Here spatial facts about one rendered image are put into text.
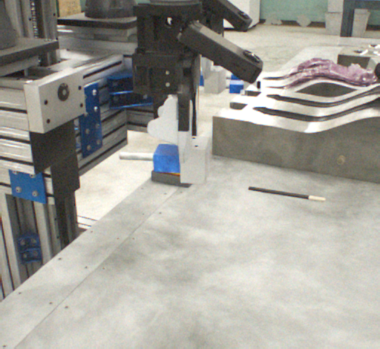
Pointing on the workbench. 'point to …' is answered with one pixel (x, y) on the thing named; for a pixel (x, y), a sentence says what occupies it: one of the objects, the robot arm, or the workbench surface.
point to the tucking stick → (287, 194)
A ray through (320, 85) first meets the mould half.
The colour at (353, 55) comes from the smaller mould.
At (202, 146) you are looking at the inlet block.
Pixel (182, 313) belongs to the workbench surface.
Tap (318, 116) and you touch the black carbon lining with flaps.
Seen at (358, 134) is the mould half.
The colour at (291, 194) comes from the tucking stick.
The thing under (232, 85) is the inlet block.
